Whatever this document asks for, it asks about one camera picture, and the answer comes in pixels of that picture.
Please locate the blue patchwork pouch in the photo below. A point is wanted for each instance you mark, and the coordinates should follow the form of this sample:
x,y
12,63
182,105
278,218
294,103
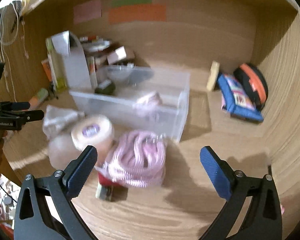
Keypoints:
x,y
235,100

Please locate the stack of books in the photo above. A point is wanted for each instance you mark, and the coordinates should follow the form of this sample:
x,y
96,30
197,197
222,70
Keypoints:
x,y
96,48

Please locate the pink sticky note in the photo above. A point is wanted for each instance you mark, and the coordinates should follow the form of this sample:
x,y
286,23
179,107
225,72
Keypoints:
x,y
87,11

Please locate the small white cardboard box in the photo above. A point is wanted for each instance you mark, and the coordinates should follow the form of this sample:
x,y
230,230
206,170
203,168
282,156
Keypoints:
x,y
120,54

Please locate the green sticky note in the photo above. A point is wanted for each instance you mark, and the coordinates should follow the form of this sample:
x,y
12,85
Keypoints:
x,y
122,3

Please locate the beige tape roll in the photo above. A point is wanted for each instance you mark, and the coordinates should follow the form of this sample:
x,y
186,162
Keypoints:
x,y
95,130

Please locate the clear plastic storage bin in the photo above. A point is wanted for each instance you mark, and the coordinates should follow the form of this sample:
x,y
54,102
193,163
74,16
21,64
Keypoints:
x,y
169,119

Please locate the cream lotion bottle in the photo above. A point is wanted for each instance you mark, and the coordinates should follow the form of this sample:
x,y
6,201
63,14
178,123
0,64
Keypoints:
x,y
214,71

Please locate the orange book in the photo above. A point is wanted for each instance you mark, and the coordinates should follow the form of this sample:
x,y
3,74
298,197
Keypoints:
x,y
47,69

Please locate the red pouch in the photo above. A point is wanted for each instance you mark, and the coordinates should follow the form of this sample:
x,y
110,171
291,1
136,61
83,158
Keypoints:
x,y
106,182

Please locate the silver metal box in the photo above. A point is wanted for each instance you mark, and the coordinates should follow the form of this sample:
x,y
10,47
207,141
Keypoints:
x,y
111,193

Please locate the white plastic bag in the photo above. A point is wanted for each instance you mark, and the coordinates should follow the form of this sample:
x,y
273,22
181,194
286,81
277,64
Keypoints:
x,y
56,120

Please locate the orange sticky note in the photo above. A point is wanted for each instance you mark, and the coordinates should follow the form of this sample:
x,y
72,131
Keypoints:
x,y
138,12

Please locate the black orange zip case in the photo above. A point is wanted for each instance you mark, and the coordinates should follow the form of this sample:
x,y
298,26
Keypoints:
x,y
253,83

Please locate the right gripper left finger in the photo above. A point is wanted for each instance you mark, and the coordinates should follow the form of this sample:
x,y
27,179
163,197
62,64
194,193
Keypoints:
x,y
44,207

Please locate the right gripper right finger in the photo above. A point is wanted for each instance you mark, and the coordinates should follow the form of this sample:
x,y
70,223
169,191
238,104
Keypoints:
x,y
263,219

